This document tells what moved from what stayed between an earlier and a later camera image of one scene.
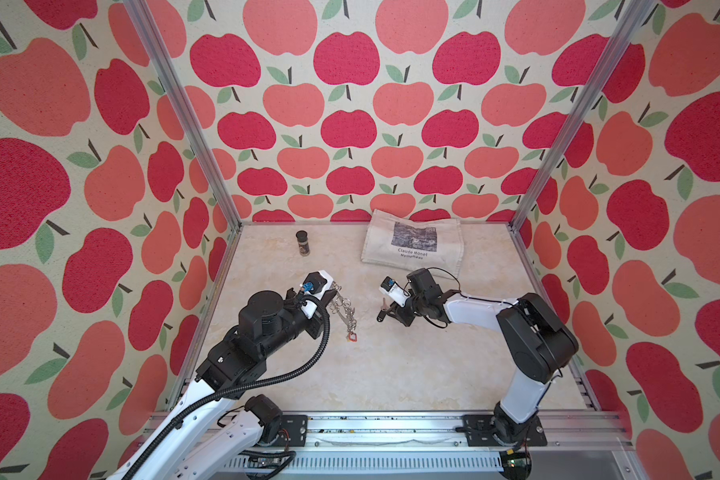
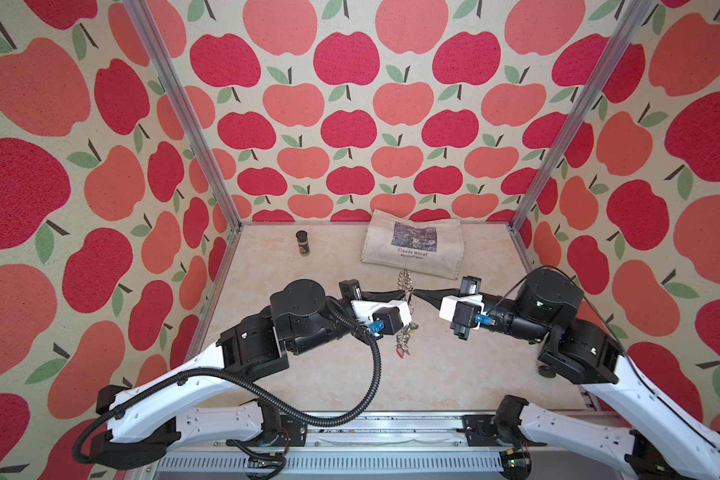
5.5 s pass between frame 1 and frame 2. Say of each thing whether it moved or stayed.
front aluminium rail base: stayed
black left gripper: moved
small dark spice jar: stayed
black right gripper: moved
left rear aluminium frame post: stayed
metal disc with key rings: moved
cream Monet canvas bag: stayed
